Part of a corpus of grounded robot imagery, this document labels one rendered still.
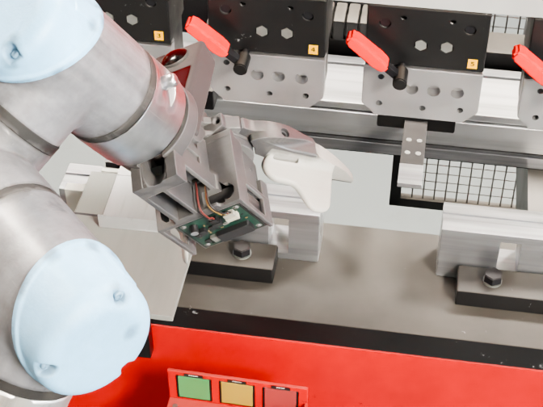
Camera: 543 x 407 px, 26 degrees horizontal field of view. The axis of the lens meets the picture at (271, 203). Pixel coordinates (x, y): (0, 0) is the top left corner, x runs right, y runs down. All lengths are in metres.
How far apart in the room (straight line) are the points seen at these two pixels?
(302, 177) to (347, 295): 0.81
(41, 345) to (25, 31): 0.19
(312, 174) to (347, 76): 1.02
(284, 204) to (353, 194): 1.49
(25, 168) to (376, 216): 2.45
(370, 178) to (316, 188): 2.33
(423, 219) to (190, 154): 2.31
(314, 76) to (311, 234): 0.30
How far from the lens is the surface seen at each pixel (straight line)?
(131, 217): 1.63
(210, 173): 0.85
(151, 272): 1.58
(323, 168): 0.93
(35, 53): 0.71
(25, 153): 0.74
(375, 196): 3.19
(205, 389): 1.68
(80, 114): 0.75
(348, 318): 1.69
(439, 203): 2.71
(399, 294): 1.73
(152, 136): 0.79
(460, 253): 1.72
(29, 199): 0.69
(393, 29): 1.47
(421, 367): 1.73
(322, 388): 1.79
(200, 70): 0.91
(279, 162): 0.91
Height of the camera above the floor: 2.12
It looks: 42 degrees down
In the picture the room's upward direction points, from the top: straight up
